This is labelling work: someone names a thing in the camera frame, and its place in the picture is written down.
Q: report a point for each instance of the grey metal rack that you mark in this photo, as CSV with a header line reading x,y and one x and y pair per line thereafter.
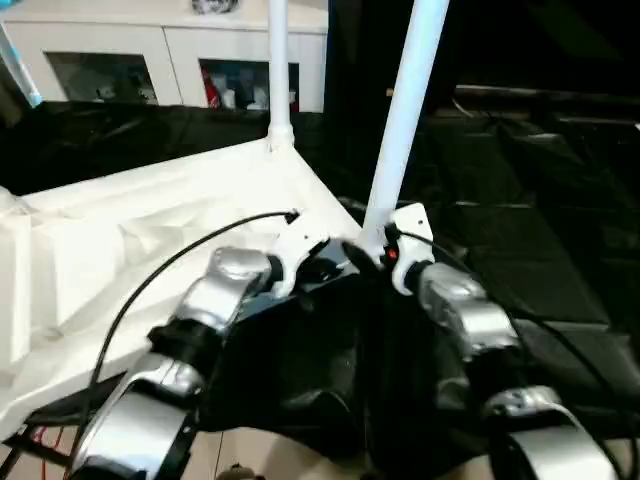
x,y
20,70

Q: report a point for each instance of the long black bar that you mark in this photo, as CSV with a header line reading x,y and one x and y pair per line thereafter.
x,y
550,95

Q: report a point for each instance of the red packet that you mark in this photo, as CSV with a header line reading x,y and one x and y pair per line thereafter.
x,y
211,92

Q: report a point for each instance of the black white patterned ornament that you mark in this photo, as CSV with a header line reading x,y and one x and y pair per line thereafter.
x,y
215,5

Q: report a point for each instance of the black metal floor stand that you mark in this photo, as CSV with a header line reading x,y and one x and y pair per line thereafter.
x,y
30,446

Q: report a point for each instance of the white cabinet with glass doors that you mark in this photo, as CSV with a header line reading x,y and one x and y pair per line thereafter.
x,y
175,35

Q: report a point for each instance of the black plastic mat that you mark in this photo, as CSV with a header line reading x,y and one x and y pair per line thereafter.
x,y
550,225

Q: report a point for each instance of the dark grey robot foot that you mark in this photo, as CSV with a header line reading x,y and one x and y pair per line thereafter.
x,y
240,472

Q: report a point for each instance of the white cup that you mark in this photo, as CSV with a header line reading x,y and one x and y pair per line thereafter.
x,y
230,99

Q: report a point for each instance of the white plastic table top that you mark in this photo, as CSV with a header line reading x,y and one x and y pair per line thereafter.
x,y
150,210

